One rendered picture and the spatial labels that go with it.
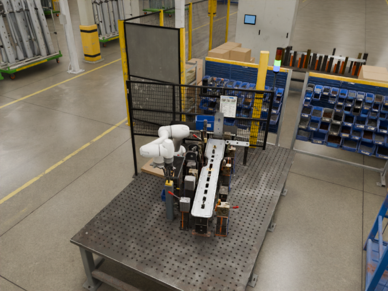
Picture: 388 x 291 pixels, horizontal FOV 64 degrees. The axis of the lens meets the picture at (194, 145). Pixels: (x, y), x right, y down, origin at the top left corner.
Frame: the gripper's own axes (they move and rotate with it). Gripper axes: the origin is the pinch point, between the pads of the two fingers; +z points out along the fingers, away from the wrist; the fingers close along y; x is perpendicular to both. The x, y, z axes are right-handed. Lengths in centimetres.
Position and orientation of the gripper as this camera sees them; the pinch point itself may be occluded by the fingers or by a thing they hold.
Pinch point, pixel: (168, 179)
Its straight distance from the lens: 290.1
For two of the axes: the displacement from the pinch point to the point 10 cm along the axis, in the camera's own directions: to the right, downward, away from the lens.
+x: 1.6, -5.1, 8.5
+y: 9.9, 1.0, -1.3
